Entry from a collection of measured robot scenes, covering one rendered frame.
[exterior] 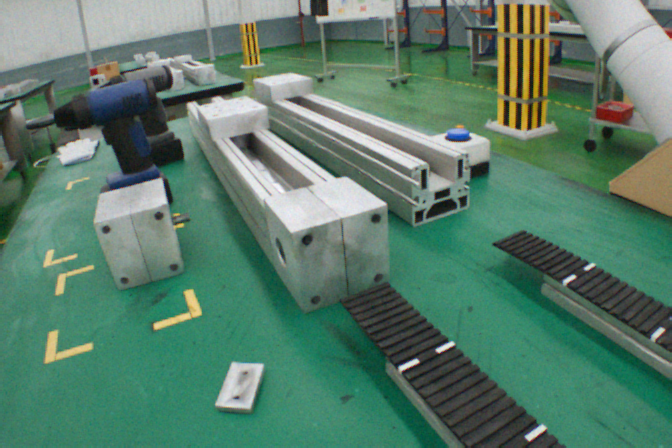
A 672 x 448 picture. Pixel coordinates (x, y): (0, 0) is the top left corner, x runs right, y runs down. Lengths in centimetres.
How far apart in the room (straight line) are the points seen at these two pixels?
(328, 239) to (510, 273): 21
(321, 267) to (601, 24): 63
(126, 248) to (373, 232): 29
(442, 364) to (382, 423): 6
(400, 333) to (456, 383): 7
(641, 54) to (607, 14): 9
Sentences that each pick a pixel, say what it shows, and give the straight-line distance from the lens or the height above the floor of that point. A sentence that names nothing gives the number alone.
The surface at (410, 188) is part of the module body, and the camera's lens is 55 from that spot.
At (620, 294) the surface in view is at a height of 81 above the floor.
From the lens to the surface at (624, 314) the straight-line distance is 42.
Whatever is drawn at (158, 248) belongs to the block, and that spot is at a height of 82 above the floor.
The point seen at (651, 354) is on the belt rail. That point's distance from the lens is 42.
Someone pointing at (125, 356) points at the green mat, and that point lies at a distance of 45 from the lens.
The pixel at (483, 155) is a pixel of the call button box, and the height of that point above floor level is 82.
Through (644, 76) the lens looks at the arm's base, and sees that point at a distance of 78.
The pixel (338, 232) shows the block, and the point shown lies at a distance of 41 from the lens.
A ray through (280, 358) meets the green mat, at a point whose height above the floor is 78.
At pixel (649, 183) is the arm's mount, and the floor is 82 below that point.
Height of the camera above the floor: 106
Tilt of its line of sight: 24 degrees down
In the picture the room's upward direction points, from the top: 5 degrees counter-clockwise
